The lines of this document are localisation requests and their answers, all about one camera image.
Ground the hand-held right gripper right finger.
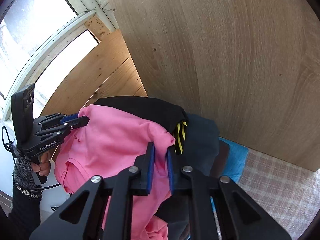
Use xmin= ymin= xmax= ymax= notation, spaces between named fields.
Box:
xmin=167 ymin=149 xmax=292 ymax=240

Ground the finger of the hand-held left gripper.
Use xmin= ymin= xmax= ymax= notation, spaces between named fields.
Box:
xmin=36 ymin=116 xmax=90 ymax=137
xmin=37 ymin=113 xmax=80 ymax=127

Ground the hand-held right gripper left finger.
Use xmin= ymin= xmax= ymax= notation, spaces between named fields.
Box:
xmin=29 ymin=142 xmax=155 ymax=240

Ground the pink t-shirt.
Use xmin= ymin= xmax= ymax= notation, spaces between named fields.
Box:
xmin=54 ymin=104 xmax=175 ymax=240

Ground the person's left forearm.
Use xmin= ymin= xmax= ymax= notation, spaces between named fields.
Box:
xmin=7 ymin=155 xmax=43 ymax=230

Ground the person's left hand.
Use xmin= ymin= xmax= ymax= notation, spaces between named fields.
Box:
xmin=31 ymin=152 xmax=52 ymax=178

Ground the navy garment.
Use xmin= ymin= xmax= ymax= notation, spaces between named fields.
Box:
xmin=155 ymin=114 xmax=220 ymax=240

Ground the small pine wood panel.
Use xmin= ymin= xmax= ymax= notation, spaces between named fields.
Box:
xmin=40 ymin=15 xmax=148 ymax=117

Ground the dark brown garment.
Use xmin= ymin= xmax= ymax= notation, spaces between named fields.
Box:
xmin=210 ymin=140 xmax=232 ymax=183

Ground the blue garment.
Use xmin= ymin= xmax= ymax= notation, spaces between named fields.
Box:
xmin=210 ymin=136 xmax=249 ymax=230

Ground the pink plaid tablecloth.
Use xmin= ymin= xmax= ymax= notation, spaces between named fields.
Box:
xmin=215 ymin=147 xmax=320 ymax=240

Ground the large wooden board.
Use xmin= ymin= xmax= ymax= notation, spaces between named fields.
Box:
xmin=102 ymin=0 xmax=320 ymax=173

